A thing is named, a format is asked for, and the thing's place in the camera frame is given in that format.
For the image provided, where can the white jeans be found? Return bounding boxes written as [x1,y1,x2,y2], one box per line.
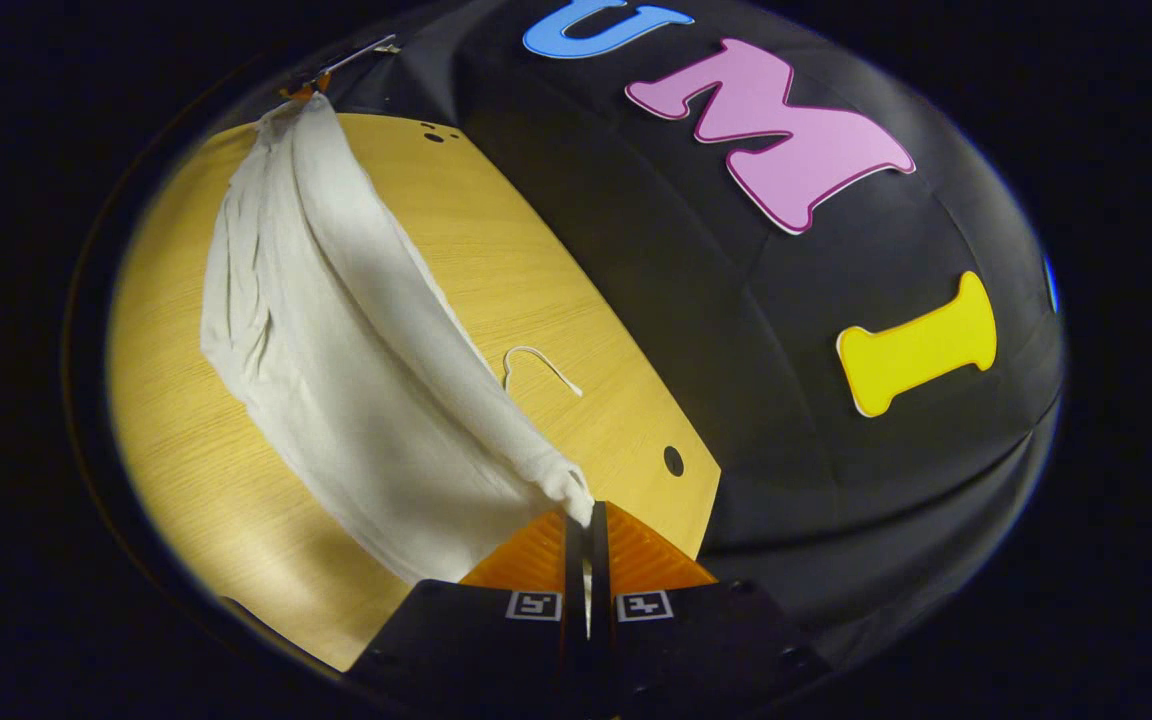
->
[199,92,597,586]

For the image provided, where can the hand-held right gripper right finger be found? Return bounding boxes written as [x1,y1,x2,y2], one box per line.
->
[590,501,833,707]

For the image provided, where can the black backdrop cloth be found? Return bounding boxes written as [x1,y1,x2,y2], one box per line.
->
[206,0,1067,671]

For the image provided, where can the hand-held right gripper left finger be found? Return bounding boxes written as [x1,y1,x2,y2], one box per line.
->
[348,509,589,706]

